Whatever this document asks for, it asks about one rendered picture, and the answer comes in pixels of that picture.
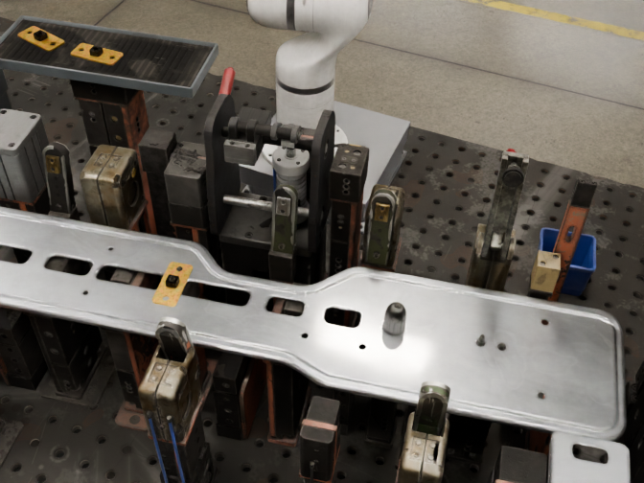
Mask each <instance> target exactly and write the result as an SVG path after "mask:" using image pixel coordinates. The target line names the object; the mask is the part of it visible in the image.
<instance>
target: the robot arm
mask: <svg viewBox="0 0 644 483"><path fill-rule="evenodd" d="M245 3H246V8H247V10H248V12H249V14H250V16H251V17H252V19H253V20H254V21H256V22H257V23H258V24H260V25H262V26H265V27H267V28H271V29H280V30H293V31H306V32H307V33H305V34H301V35H298V36H296V37H295V38H292V39H290V40H288V41H286V42H285V43H283V44H282V45H281V46H280V47H279V49H278V51H277V54H276V61H275V73H276V111H277V122H278V123H282V126H283V125H288V124H294V125H296V126H301V127H305V128H312V129H316V127H317V125H318V122H319V119H320V117H321V114H322V112H323V110H324V109H326V110H332V111H334V72H335V62H336V58H337V55H338V53H339V52H340V51H341V50H342V49H343V48H344V47H345V46H346V45H347V44H348V43H349V42H351V41H352V40H353V39H354V38H355V37H356V36H357V35H358V34H359V32H360V31H361V30H362V29H363V27H364V26H365V24H366V22H367V20H368V18H369V17H370V15H371V10H372V5H373V0H245ZM334 143H335V144H341V143H346V144H348V140H347V137H346V135H345V133H344V132H343V130H342V129H341V128H340V127H339V126H337V125H335V132H334ZM279 147H280V146H274V145H269V144H264V147H263V150H262V153H263V155H264V158H265V159H266V161H267V162H268V163H269V164H270V165H271V166H273V165H272V154H273V152H274V151H275V150H276V149H277V148H279Z"/></svg>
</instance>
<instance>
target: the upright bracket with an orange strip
mask: <svg viewBox="0 0 644 483"><path fill-rule="evenodd" d="M596 188H597V182H591V181H586V180H580V179H577V181H576V184H575V187H574V190H573V193H572V196H571V199H570V200H569V201H568V204H567V207H566V210H565V214H564V217H563V222H562V225H561V228H560V231H559V234H558V237H557V239H556V243H555V246H554V249H553V252H552V253H558V254H561V271H560V273H559V276H558V279H557V282H556V285H555V287H554V290H553V294H552V295H551V296H548V299H547V300H550V301H556V302H558V300H559V297H560V294H561V291H562V288H563V285H564V281H565V278H566V275H567V272H568V269H569V268H570V265H571V262H572V259H573V256H574V253H575V250H576V248H577V245H578V242H579V239H580V237H581V234H582V232H583V229H584V226H585V223H586V220H587V215H588V213H589V210H590V204H591V201H592V199H593V196H594V194H595V191H596ZM571 226H574V228H573V231H572V234H571V236H568V235H567V233H568V230H569V228H570V227H571Z"/></svg>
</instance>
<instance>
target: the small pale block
mask: <svg viewBox="0 0 644 483"><path fill-rule="evenodd" d="M560 271H561V254H558V253H552V252H546V251H541V250H539V251H538V254H537V257H536V260H535V263H534V266H533V269H532V273H531V275H530V284H529V292H528V295H527V296H529V297H535V298H540V299H545V300H547V299H548V296H551V295H552V294H553V290H554V287H555V285H556V282H557V279H558V276H559V273H560Z"/></svg>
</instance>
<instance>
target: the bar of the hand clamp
mask: <svg viewBox="0 0 644 483"><path fill-rule="evenodd" d="M528 164H529V155H528V154H523V153H516V152H510V151H503V153H502V157H501V162H500V167H499V171H498V176H497V181H496V184H495V189H494V197H493V202H492V206H491V211H490V215H489V219H488V224H487V228H486V233H485V238H484V244H483V247H482V253H481V256H482V257H487V253H488V249H489V244H490V240H491V235H492V232H493V231H496V232H502V233H505V235H504V239H503V246H502V249H501V251H500V260H502V261H505V259H506V255H507V251H508V247H509V243H510V239H511V235H512V231H513V227H514V223H515V219H516V215H517V211H518V204H519V200H520V196H521V192H522V188H523V184H524V179H525V175H526V172H527V168H528Z"/></svg>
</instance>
